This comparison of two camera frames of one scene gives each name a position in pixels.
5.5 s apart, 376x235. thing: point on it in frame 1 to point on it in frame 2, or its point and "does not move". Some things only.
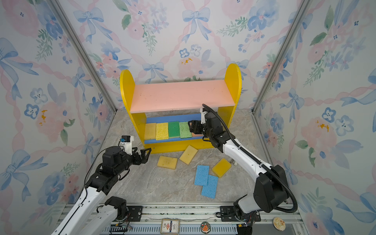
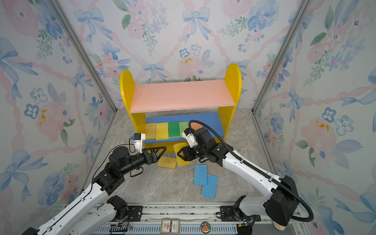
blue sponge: (201, 174) does not move
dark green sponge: (174, 129) does not move
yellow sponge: (222, 168) to (177, 147)
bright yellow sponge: (162, 131) does not move
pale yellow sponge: (168, 162) does not move
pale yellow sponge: (150, 131) does not move
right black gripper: (196, 126) to (187, 153)
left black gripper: (144, 158) to (150, 158)
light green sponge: (184, 130) does not move
